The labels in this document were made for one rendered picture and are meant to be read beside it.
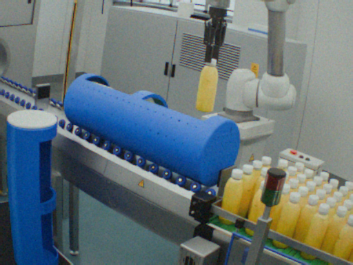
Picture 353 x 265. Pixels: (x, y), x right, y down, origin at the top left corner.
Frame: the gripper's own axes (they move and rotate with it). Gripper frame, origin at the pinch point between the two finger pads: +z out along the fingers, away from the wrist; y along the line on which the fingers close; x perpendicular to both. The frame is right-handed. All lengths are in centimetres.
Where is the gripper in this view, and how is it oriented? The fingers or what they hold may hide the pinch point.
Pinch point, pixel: (212, 54)
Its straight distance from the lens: 189.3
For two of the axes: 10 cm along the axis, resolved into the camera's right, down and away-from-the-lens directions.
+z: -1.3, 9.4, 3.1
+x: 7.6, 3.0, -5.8
